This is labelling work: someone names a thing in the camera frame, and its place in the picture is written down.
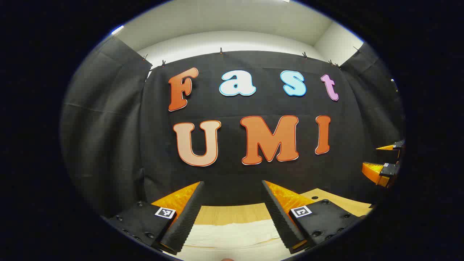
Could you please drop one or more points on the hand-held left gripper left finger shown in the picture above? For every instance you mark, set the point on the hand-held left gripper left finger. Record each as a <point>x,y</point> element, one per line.
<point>185,224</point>

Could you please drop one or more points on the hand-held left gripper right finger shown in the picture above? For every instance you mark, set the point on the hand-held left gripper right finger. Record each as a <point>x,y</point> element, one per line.
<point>281,224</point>

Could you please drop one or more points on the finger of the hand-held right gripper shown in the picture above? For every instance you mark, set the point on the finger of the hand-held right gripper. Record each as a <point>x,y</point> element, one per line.
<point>375,172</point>
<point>398,145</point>

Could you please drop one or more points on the white jeans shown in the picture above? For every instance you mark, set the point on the white jeans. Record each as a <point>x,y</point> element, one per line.
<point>232,235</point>

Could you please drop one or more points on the black backdrop cloth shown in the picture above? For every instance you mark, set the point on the black backdrop cloth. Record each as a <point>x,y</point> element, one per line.
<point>232,177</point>

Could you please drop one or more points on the white ceiling light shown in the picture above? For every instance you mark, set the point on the white ceiling light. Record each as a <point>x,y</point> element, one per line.
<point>117,30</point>

